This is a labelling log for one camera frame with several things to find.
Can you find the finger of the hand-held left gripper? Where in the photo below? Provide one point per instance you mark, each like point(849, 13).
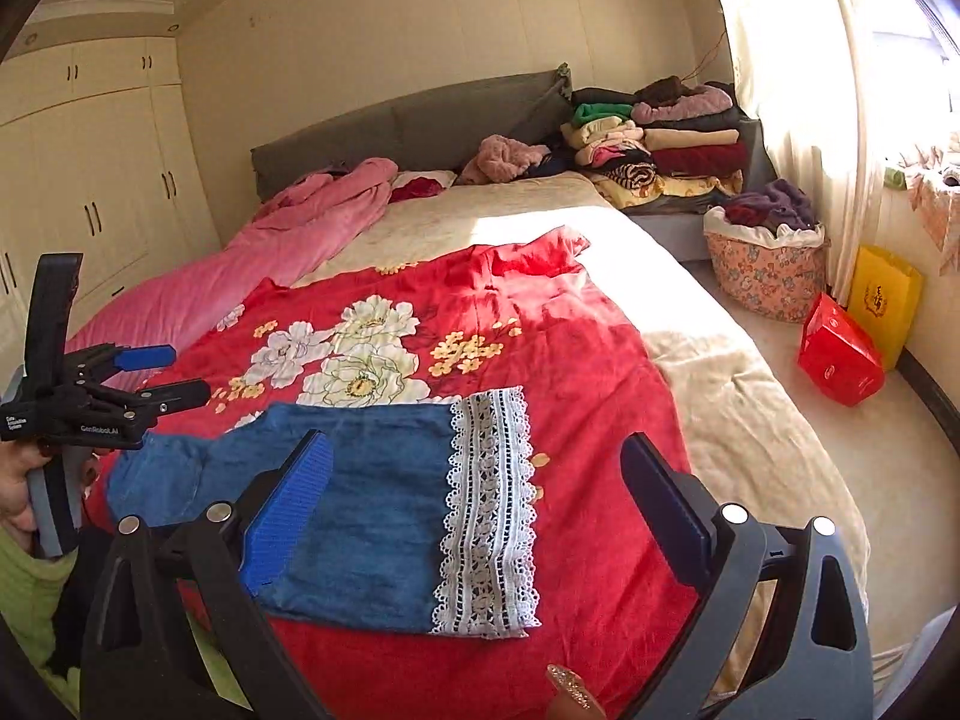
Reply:
point(176, 394)
point(146, 357)

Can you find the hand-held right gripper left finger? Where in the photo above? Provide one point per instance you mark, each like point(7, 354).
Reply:
point(289, 510)

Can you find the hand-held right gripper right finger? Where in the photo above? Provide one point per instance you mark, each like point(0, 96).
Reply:
point(667, 502)

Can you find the blue denim lace-trimmed pants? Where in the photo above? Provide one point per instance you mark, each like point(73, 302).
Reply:
point(375, 510)

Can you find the person's left forearm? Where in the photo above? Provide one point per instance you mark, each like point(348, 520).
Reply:
point(30, 600)

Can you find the person's left hand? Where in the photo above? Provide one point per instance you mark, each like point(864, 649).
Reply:
point(15, 487)

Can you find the person's right hand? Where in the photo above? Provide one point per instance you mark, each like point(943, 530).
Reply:
point(574, 694)

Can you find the pink quilt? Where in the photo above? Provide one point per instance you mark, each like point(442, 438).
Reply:
point(225, 270)

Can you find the red floral blanket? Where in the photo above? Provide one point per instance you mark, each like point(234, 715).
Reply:
point(585, 390)

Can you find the person's green fleece jacket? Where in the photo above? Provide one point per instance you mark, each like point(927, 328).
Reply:
point(214, 652)

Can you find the cream wardrobe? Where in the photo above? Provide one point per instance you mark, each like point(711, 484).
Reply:
point(97, 165)

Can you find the red bag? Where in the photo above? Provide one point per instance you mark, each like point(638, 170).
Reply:
point(836, 352)

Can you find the floral laundry basket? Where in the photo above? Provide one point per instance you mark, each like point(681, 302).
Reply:
point(765, 277)

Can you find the grey storage bench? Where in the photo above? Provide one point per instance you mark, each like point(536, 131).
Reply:
point(667, 236)

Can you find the yellow paper bag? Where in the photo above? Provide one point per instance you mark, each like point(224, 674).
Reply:
point(885, 300)

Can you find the purple clothes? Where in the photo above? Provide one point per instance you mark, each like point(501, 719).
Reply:
point(772, 206)

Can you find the dark red garment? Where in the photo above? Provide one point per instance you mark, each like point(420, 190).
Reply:
point(416, 189)

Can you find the pile of folded clothes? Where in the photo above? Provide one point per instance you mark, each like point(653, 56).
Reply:
point(675, 150)

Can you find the grey upholstered headboard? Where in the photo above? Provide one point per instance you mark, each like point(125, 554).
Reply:
point(420, 127)

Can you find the pink fluffy garment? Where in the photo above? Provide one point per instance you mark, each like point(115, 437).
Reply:
point(502, 157)

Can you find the floral tablecloth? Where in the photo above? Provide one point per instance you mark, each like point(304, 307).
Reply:
point(937, 210)

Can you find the white curtain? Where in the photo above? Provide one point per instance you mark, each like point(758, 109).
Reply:
point(795, 90)

